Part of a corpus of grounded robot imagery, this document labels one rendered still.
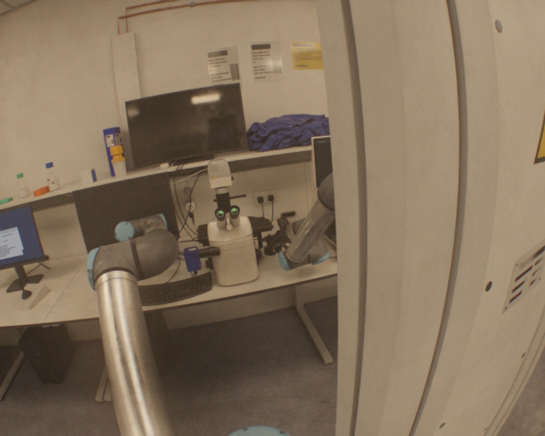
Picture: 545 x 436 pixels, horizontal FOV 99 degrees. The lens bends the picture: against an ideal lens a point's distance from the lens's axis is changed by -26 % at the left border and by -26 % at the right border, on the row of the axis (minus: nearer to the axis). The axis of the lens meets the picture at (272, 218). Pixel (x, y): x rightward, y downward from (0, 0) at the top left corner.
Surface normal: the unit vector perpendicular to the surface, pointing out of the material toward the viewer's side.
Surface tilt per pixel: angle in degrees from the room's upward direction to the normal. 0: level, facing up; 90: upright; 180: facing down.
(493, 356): 90
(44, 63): 90
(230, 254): 91
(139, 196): 86
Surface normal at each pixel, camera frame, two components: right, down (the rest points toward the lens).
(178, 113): 0.21, 0.22
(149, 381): 0.71, -0.68
